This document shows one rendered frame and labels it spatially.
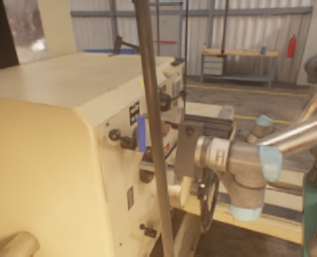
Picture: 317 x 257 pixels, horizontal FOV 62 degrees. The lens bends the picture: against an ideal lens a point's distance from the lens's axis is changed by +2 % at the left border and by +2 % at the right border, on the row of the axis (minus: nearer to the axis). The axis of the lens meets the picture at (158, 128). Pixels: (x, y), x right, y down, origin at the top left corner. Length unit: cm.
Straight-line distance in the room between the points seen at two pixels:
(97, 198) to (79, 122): 25
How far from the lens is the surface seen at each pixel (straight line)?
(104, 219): 90
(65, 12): 162
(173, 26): 888
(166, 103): 99
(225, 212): 217
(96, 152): 75
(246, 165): 60
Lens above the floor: 214
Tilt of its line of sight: 25 degrees down
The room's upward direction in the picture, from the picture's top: 1 degrees counter-clockwise
